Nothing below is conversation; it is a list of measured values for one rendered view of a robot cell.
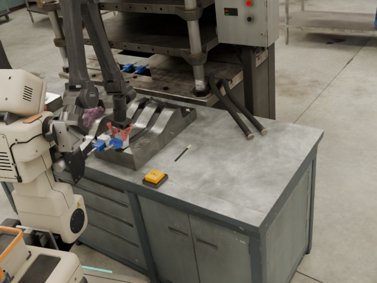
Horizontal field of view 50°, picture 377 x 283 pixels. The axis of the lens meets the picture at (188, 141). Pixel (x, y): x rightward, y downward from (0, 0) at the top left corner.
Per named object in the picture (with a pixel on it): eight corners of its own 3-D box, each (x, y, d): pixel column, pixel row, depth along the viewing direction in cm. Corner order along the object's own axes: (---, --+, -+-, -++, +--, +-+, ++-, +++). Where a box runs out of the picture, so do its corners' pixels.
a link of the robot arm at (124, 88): (102, 82, 164) (119, 81, 161) (116, 73, 174) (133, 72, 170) (109, 109, 169) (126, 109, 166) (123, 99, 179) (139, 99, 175)
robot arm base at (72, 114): (46, 123, 137) (76, 125, 134) (52, 102, 140) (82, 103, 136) (60, 132, 145) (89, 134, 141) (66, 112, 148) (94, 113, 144)
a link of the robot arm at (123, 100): (109, 95, 164) (121, 97, 163) (118, 89, 170) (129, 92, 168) (110, 110, 168) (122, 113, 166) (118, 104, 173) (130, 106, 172)
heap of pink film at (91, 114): (87, 136, 198) (83, 122, 194) (57, 134, 203) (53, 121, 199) (110, 110, 218) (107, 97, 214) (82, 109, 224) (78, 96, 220)
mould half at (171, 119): (136, 170, 178) (130, 145, 171) (95, 157, 192) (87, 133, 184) (197, 118, 211) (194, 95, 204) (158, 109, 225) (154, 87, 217)
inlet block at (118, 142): (107, 157, 170) (107, 146, 167) (99, 153, 172) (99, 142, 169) (128, 145, 179) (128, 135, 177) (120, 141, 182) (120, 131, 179)
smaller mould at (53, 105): (38, 121, 232) (34, 110, 228) (22, 116, 240) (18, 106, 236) (64, 105, 245) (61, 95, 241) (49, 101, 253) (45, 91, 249)
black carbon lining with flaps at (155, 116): (132, 147, 181) (127, 130, 176) (106, 140, 190) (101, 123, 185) (175, 113, 204) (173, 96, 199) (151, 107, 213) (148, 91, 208)
